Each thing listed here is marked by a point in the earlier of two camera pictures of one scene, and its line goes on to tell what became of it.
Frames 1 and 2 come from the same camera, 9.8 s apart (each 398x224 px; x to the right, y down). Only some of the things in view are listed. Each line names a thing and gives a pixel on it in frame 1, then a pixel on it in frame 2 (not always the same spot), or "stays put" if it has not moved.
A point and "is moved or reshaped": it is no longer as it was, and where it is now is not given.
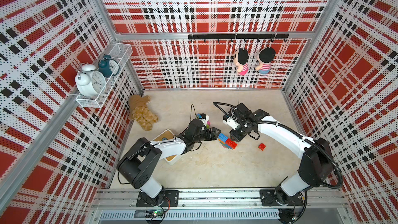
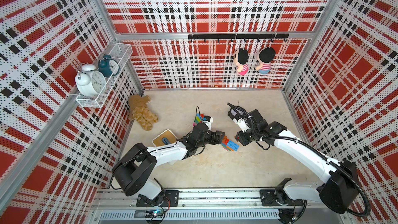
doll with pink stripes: (241, 58) stays put
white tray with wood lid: (165, 135) stays put
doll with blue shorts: (264, 58) stays put
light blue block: (222, 137) is moved or reshaped
